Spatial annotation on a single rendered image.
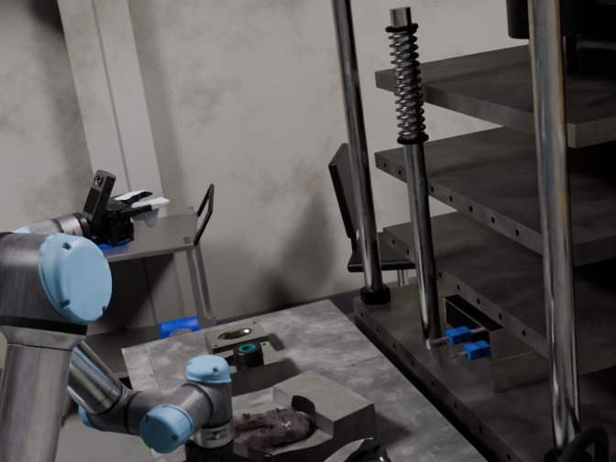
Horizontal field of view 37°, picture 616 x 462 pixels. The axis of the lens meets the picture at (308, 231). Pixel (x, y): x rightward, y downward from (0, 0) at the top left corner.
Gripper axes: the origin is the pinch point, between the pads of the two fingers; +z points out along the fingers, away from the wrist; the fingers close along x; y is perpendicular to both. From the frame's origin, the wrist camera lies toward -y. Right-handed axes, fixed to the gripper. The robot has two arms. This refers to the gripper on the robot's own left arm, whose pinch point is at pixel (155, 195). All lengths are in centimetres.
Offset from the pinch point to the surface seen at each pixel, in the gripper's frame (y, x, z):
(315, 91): 47, -173, 200
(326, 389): 51, 25, 27
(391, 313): 69, -13, 89
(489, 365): 54, 44, 66
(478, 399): 61, 45, 61
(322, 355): 67, -6, 53
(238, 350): 57, -12, 28
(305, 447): 53, 38, 9
